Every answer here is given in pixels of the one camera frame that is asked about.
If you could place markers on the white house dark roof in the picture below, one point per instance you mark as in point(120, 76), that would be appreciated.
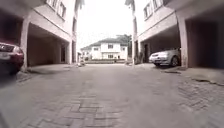
point(113, 50)

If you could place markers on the grey brick paved road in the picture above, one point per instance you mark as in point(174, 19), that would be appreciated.
point(110, 86)

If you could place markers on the group of trees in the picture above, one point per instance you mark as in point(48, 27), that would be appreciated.
point(126, 38)

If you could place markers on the silver car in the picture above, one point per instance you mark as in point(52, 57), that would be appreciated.
point(163, 57)

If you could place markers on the concrete pavement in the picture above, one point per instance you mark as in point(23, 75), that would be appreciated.
point(206, 75)
point(50, 68)

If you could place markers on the cream multi-storey building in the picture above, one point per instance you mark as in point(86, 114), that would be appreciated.
point(43, 16)
point(160, 20)

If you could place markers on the red car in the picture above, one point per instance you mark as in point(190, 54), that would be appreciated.
point(11, 56)

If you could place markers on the low wall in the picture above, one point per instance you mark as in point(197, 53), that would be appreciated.
point(103, 61)

